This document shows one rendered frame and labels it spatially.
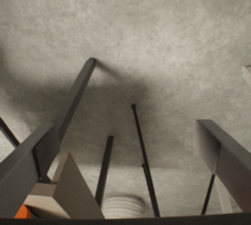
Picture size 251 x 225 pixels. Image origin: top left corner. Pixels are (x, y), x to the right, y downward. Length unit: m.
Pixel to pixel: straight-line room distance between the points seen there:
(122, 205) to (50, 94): 1.38
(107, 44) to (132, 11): 0.20
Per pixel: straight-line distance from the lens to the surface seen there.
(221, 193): 1.51
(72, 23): 0.95
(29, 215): 0.55
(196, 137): 0.17
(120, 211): 2.11
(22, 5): 1.04
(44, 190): 0.47
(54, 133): 0.16
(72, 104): 0.70
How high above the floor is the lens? 0.85
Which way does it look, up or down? 50 degrees down
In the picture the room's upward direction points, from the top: 171 degrees counter-clockwise
